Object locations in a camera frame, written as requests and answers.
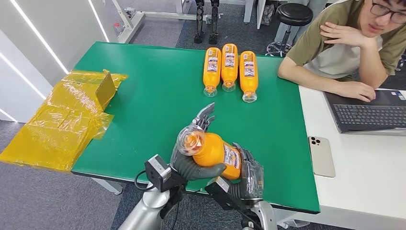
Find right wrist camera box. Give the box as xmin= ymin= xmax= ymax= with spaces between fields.
xmin=204 ymin=176 xmax=243 ymax=211

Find black robot leg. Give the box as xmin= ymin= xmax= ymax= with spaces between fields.
xmin=194 ymin=0 xmax=205 ymax=45
xmin=208 ymin=0 xmax=220 ymax=45

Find black round stool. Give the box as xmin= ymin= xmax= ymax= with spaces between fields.
xmin=266 ymin=2 xmax=314 ymax=58

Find person's right hand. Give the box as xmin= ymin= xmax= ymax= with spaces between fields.
xmin=336 ymin=80 xmax=376 ymax=102

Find black cable loop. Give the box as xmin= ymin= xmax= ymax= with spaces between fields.
xmin=134 ymin=170 xmax=154 ymax=192

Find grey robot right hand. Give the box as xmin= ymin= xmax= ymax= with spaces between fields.
xmin=234 ymin=143 xmax=264 ymax=201

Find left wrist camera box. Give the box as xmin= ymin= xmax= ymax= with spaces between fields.
xmin=144 ymin=154 xmax=172 ymax=193

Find white table leg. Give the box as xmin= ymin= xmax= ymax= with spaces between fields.
xmin=91 ymin=177 xmax=124 ymax=195

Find black glasses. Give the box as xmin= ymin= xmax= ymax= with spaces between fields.
xmin=370 ymin=0 xmax=406 ymax=25

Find white metal stand frame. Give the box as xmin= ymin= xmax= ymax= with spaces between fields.
xmin=111 ymin=0 xmax=212 ymax=44

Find person's left hand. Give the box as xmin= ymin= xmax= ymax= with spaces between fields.
xmin=319 ymin=22 xmax=369 ymax=47

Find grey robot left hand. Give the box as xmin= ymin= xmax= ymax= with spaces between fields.
xmin=169 ymin=102 xmax=226 ymax=182

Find dark grey laptop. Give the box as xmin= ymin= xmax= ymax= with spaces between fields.
xmin=323 ymin=89 xmax=406 ymax=137

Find grey bag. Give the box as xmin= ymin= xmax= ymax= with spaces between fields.
xmin=260 ymin=3 xmax=276 ymax=26

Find person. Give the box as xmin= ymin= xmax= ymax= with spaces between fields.
xmin=277 ymin=0 xmax=406 ymax=103

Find orange juice bottle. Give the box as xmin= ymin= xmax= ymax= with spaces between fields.
xmin=221 ymin=43 xmax=238 ymax=92
xmin=176 ymin=125 xmax=242 ymax=181
xmin=239 ymin=51 xmax=259 ymax=103
xmin=203 ymin=47 xmax=222 ymax=98

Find yellow plastic wrapped cardboard box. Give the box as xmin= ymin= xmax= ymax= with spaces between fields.
xmin=0 ymin=69 xmax=129 ymax=173

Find beige smartphone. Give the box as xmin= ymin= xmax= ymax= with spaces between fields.
xmin=307 ymin=136 xmax=336 ymax=178

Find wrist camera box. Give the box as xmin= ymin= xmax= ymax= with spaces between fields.
xmin=144 ymin=154 xmax=172 ymax=193
xmin=204 ymin=176 xmax=243 ymax=211

